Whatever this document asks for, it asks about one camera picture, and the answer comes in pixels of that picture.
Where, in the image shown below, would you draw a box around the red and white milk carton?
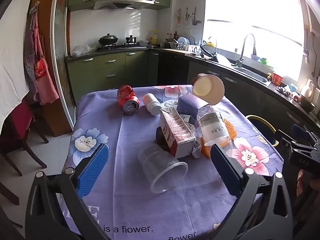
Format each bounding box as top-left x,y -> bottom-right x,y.
159,107 -> 196,158

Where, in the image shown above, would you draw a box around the white jug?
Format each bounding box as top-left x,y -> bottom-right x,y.
301,79 -> 315,98

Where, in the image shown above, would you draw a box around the person's right hand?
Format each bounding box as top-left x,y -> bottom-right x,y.
296,169 -> 320,198

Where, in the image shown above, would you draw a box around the red soda can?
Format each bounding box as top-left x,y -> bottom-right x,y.
117,85 -> 141,115

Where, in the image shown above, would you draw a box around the steel sink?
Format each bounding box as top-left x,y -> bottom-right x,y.
232,66 -> 269,84

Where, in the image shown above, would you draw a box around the white pill bottle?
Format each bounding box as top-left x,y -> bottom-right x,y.
142,93 -> 162,116

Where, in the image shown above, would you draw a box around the white crumpled wrapper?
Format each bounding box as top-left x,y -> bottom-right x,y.
191,127 -> 203,159

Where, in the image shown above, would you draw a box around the dark base cabinets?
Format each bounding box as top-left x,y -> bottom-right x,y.
149,49 -> 320,143

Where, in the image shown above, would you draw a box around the clear plastic cup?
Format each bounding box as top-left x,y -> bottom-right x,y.
138,143 -> 189,194

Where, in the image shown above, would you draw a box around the red checked apron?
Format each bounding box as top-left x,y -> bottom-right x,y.
32,11 -> 60,105

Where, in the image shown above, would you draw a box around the dish rack with dishes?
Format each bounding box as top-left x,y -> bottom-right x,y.
169,36 -> 203,53

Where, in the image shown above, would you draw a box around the purple cardboard box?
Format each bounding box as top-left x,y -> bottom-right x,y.
177,94 -> 209,117

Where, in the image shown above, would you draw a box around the white cloth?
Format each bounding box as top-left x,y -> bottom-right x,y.
0,62 -> 34,132

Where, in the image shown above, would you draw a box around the condiment bottles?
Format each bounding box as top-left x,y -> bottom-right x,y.
166,31 -> 179,43

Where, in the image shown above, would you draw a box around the brown paper bowl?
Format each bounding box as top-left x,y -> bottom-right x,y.
192,73 -> 225,105

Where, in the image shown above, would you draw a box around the green base cabinets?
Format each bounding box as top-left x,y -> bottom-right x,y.
66,50 -> 150,104

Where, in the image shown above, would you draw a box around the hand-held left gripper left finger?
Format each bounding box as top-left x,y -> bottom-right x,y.
25,144 -> 110,240

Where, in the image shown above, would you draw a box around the white sliding door frame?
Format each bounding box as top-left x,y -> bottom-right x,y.
51,0 -> 76,128

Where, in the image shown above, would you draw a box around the plastic bag on counter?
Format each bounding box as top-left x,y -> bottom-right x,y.
70,44 -> 92,57

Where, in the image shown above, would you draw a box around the dark cloth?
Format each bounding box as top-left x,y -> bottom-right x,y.
275,86 -> 292,97

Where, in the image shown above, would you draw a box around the dark bowl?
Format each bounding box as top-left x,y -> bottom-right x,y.
299,94 -> 316,113

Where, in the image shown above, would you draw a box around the white printed paper packet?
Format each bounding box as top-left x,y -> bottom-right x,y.
179,114 -> 198,127

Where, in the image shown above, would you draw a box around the gas stove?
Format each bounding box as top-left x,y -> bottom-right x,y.
96,43 -> 148,52

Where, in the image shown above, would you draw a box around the orange spiky brush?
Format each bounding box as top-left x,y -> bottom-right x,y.
200,118 -> 237,158

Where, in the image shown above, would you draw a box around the purple floral tablecloth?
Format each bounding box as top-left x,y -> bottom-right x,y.
64,84 -> 285,240

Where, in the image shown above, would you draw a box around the red chair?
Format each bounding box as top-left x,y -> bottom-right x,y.
0,97 -> 48,178

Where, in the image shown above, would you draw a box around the hanging kitchen utensils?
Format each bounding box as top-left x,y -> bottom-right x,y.
176,7 -> 198,27

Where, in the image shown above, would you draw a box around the black countertop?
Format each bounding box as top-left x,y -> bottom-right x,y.
65,45 -> 320,130

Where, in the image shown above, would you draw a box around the kitchen window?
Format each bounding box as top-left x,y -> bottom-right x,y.
202,0 -> 309,81

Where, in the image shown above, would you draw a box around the clear bottle with white label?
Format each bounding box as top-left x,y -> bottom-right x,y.
197,106 -> 233,147

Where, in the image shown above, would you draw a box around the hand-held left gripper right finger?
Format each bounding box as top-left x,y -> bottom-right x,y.
210,144 -> 295,240

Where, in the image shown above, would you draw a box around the yellow bottle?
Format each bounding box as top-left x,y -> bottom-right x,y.
149,29 -> 159,45

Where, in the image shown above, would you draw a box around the clear plastic bag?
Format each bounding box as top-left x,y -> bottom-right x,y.
160,99 -> 181,111

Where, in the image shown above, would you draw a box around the purple checked apron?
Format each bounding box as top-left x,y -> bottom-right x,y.
23,6 -> 39,102

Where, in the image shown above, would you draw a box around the steel kitchen faucet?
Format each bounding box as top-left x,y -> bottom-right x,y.
236,33 -> 257,68

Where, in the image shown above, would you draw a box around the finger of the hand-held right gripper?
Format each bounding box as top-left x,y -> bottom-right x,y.
275,129 -> 314,153
291,124 -> 320,146

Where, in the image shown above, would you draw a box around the black wok with lid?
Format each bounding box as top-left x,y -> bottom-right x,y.
98,33 -> 119,47

